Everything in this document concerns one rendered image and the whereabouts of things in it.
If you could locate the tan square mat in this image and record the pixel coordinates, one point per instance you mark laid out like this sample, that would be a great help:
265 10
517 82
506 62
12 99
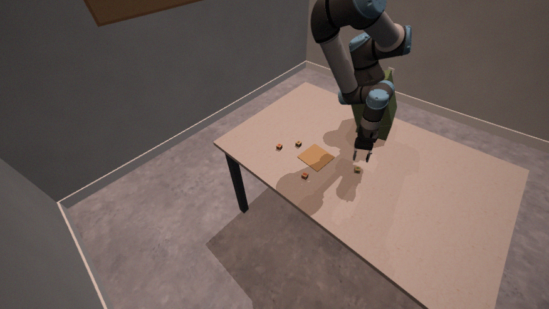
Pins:
316 157

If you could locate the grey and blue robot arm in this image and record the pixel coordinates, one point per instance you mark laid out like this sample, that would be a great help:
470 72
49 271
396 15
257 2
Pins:
382 39

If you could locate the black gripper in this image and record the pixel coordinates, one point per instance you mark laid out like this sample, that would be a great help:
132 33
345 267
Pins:
367 135

